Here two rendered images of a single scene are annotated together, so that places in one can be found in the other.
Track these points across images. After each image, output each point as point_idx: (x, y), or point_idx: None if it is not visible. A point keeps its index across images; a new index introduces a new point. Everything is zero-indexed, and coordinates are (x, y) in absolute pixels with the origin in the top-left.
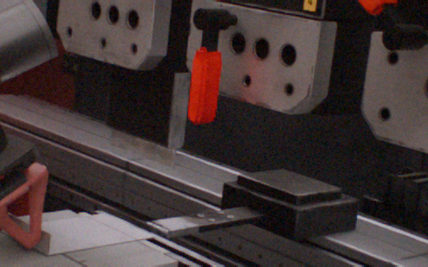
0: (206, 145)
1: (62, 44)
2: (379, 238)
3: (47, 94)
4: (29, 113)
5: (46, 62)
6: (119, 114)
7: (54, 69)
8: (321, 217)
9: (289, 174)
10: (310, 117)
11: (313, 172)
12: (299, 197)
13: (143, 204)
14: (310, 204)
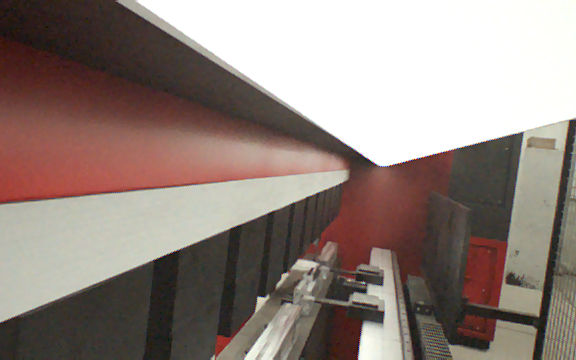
0: (428, 274)
1: (422, 239)
2: (383, 288)
3: (416, 255)
4: (379, 253)
5: (415, 244)
6: None
7: (419, 247)
8: (366, 277)
9: (375, 267)
10: (436, 264)
11: (434, 283)
12: (360, 269)
13: None
14: (364, 272)
